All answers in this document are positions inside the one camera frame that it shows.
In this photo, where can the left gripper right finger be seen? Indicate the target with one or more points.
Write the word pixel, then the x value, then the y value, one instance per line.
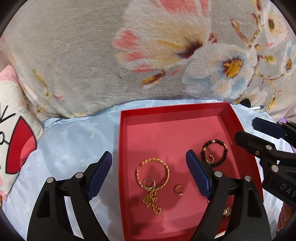
pixel 235 210

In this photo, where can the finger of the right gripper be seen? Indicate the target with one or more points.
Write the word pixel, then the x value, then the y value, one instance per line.
pixel 272 129
pixel 256 146

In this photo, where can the purple object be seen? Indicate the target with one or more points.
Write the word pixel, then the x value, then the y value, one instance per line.
pixel 288 120

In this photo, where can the small gold hoop earring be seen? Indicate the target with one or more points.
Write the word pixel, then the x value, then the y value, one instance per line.
pixel 179 190

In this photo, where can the gold braided cuff bangle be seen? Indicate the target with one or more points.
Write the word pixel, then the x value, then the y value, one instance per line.
pixel 152 174

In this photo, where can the person's hand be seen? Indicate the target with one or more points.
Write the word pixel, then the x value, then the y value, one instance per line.
pixel 285 215

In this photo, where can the red jewelry box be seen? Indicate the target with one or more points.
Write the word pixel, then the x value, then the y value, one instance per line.
pixel 167 133

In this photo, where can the light blue palm sheet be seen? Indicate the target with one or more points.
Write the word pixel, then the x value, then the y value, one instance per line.
pixel 67 147

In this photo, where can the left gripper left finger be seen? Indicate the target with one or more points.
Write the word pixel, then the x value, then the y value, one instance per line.
pixel 50 220

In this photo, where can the grey floral blanket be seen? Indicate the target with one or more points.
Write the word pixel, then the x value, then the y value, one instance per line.
pixel 76 58

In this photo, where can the blue white pen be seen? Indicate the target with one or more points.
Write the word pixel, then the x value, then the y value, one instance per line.
pixel 257 107

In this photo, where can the cat face pillow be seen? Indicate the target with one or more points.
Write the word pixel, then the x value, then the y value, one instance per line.
pixel 20 130

